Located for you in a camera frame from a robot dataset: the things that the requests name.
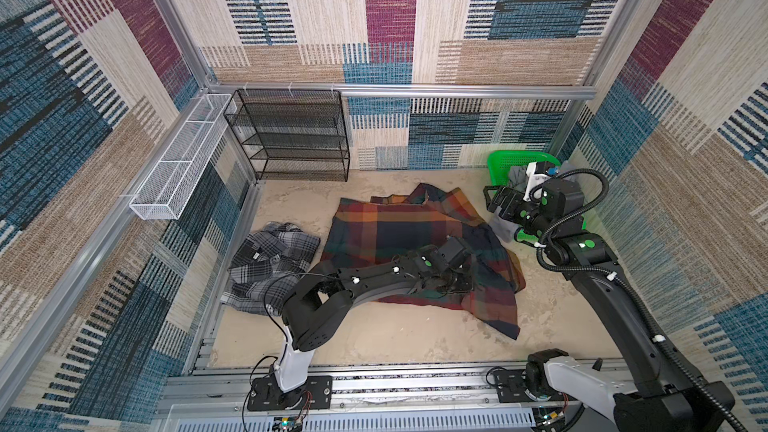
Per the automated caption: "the multicolour plaid long sleeve shirt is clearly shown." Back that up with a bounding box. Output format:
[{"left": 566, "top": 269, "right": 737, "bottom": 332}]
[{"left": 321, "top": 183, "right": 525, "bottom": 339}]

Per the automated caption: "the green plastic basket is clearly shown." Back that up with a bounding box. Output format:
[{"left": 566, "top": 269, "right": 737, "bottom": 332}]
[{"left": 488, "top": 151, "right": 576, "bottom": 247}]

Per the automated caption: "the aluminium mounting rail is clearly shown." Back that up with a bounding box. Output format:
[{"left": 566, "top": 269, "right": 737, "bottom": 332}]
[{"left": 150, "top": 362, "right": 616, "bottom": 431}]

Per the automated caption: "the grey plaid long sleeve shirt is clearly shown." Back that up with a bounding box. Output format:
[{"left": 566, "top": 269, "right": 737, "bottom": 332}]
[{"left": 221, "top": 222, "right": 321, "bottom": 317}]

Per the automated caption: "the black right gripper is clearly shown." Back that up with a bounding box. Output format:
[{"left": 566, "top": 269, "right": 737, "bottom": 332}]
[{"left": 482, "top": 185, "right": 554, "bottom": 242}]

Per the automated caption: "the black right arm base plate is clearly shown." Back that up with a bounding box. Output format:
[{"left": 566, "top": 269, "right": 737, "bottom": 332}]
[{"left": 485, "top": 367, "right": 581, "bottom": 406}]

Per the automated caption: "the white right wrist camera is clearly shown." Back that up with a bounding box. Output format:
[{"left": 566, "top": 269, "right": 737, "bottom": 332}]
[{"left": 524, "top": 161, "right": 559, "bottom": 202}]

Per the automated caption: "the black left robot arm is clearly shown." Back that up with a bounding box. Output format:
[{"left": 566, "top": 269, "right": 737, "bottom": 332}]
[{"left": 272, "top": 237, "right": 479, "bottom": 394}]

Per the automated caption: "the black wire mesh shelf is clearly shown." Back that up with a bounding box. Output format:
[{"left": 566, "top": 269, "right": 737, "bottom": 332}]
[{"left": 224, "top": 89, "right": 351, "bottom": 181}]

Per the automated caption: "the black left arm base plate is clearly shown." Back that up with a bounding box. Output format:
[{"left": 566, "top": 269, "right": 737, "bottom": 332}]
[{"left": 245, "top": 375, "right": 333, "bottom": 412}]

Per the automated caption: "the white wire mesh tray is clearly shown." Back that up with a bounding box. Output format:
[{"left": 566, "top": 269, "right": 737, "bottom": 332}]
[{"left": 130, "top": 94, "right": 232, "bottom": 221}]

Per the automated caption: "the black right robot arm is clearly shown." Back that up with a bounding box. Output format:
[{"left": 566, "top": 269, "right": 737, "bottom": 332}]
[{"left": 483, "top": 168, "right": 745, "bottom": 431}]

